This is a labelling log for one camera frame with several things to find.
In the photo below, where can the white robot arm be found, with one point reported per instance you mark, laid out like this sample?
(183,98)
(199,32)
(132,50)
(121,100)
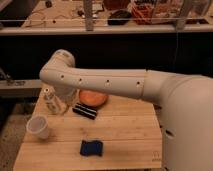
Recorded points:
(186,103)

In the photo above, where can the white ceramic cup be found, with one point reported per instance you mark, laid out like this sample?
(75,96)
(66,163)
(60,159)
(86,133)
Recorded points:
(38,126)

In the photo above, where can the orange bowl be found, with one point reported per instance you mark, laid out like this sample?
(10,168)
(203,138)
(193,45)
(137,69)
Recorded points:
(91,98)

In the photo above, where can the black striped block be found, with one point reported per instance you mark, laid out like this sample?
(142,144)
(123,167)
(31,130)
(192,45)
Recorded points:
(84,111)

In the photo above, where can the clear small bottle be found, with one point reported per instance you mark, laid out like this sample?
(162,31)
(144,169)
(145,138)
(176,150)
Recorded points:
(51,101)

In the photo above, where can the blue cloth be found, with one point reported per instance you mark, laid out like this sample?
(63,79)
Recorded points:
(91,148)

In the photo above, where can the black object on bench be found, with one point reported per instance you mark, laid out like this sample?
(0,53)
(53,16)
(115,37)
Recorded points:
(119,17)

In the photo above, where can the orange crate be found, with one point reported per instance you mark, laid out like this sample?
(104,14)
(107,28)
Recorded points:
(142,14)

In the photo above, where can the metal clamp at left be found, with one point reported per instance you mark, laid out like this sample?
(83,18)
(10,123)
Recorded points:
(9,80)

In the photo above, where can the metal frame post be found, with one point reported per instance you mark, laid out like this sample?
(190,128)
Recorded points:
(87,4)

